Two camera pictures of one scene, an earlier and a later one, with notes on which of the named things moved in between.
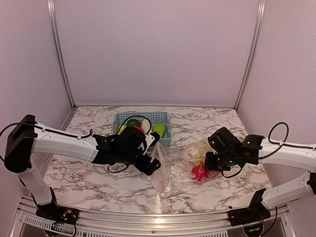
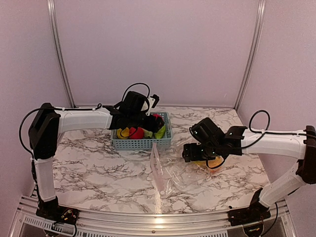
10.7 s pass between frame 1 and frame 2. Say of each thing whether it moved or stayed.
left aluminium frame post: stayed
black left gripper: moved
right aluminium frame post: stayed
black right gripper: moved
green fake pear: stayed
